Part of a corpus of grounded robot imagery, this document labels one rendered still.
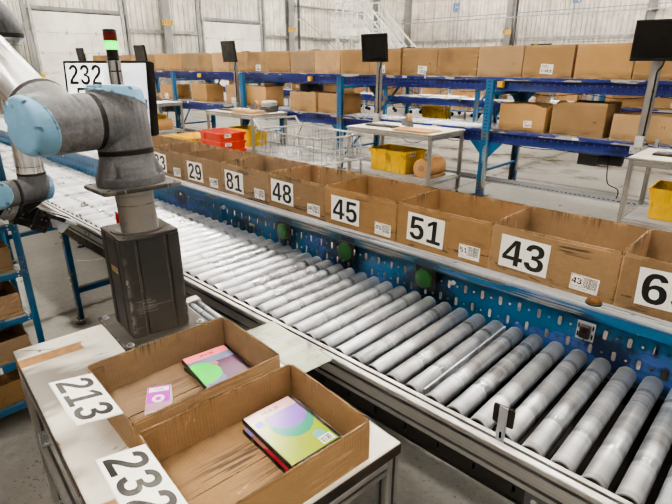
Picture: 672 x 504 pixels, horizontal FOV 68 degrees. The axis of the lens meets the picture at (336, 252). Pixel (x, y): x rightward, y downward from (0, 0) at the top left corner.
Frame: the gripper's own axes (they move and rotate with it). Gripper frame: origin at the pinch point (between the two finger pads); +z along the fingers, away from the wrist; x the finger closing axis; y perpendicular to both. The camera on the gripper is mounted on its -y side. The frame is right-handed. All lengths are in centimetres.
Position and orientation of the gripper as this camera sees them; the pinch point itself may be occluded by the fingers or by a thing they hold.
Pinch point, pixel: (72, 220)
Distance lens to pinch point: 224.2
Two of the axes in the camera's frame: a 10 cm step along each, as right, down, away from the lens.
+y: -3.9, 9.2, 0.1
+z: 6.0, 2.4, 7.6
